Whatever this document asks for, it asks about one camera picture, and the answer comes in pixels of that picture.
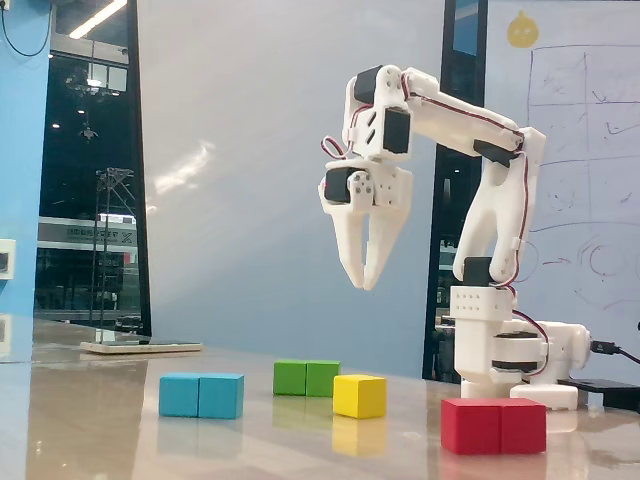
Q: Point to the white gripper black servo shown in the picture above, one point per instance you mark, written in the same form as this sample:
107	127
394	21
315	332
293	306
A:
387	192

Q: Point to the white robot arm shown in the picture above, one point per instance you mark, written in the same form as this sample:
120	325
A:
480	122

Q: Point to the green wooden block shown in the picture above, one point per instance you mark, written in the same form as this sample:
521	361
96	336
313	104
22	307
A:
305	378

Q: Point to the yellow wooden cube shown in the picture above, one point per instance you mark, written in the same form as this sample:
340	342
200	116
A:
359	397

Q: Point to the red wooden block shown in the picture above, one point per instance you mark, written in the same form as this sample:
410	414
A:
492	427

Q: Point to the blue wooden block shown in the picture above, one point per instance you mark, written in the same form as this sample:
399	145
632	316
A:
200	396

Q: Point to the flat light wooden board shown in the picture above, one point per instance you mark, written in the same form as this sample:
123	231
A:
140	347

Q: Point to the whiteboard with marker drawings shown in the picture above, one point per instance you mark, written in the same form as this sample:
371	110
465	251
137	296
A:
600	125

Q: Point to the yellow round sticker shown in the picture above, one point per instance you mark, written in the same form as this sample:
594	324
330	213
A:
523	31

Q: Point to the black flat device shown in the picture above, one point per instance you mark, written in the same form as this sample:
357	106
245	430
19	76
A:
615	392

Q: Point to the black window frame post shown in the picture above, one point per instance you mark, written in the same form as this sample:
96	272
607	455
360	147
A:
136	150
447	50

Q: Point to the white wall socket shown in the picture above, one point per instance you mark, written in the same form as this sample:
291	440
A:
6	259

